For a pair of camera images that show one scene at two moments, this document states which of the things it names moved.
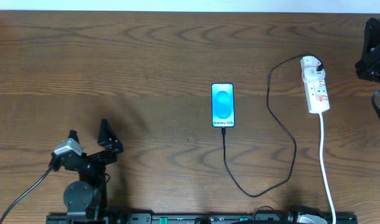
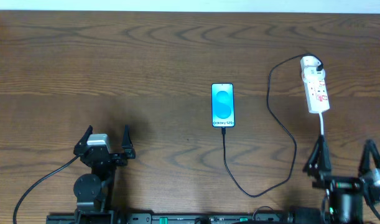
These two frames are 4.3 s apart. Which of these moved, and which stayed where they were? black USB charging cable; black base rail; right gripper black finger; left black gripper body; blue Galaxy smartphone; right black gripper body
Moved: left black gripper body; right gripper black finger; right black gripper body
Stayed: black base rail; black USB charging cable; blue Galaxy smartphone
